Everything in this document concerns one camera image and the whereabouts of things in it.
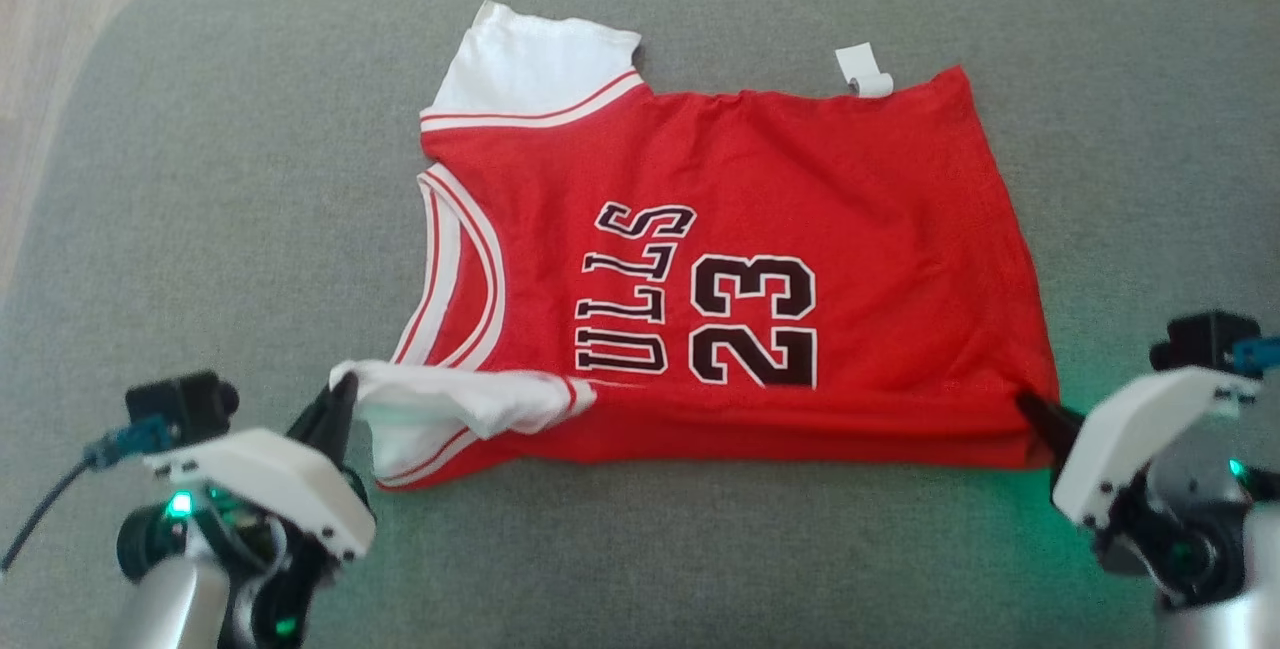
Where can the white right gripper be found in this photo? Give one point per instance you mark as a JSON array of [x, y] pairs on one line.
[[1130, 439]]

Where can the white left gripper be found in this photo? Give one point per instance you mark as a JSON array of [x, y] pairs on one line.
[[270, 489]]

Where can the red basketball jersey number 23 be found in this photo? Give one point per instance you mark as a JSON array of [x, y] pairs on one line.
[[800, 189]]

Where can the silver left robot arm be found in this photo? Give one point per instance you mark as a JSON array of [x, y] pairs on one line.
[[175, 589]]

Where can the grey fabric sofa seat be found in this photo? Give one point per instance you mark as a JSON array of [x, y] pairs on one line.
[[700, 559]]

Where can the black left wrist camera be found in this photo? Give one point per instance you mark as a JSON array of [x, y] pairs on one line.
[[185, 404]]

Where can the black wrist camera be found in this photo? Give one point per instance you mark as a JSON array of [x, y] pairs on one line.
[[185, 404], [1200, 339]]

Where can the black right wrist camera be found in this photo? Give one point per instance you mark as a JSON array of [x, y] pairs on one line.
[[1200, 339]]

